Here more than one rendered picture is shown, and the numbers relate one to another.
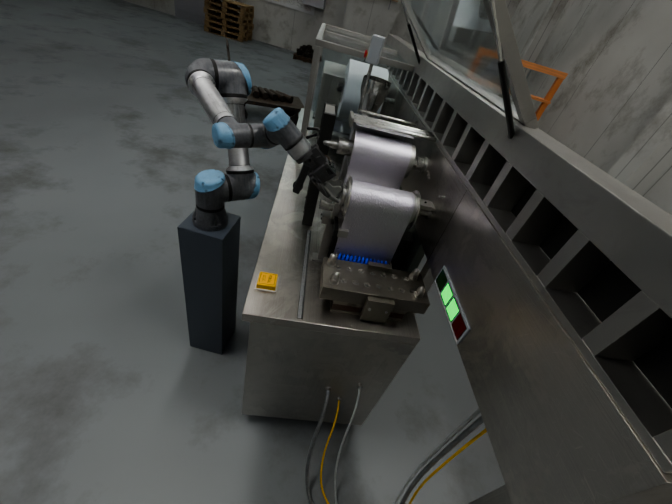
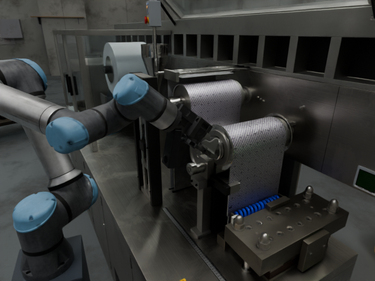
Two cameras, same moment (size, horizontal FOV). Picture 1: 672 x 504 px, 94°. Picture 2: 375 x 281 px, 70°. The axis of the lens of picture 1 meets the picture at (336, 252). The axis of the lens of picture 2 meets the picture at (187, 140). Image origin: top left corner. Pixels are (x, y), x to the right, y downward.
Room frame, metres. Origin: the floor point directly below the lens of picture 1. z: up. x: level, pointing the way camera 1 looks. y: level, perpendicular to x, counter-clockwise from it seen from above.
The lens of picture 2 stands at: (0.33, 0.37, 1.59)
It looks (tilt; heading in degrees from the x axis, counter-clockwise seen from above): 22 degrees down; 341
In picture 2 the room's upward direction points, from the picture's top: straight up
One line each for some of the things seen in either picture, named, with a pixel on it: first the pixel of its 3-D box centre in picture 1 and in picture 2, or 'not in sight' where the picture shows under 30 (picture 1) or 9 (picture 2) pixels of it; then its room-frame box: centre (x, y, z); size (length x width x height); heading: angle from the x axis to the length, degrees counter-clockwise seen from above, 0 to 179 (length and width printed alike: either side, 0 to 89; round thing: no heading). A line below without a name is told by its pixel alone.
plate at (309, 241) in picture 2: (376, 310); (313, 250); (0.79, -0.20, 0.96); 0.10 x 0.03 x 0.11; 101
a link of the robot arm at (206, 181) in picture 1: (211, 188); (39, 219); (1.09, 0.58, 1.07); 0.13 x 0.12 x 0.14; 135
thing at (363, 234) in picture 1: (368, 241); (255, 183); (0.99, -0.11, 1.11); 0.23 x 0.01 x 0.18; 101
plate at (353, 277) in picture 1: (373, 285); (288, 225); (0.88, -0.17, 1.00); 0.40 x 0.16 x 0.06; 101
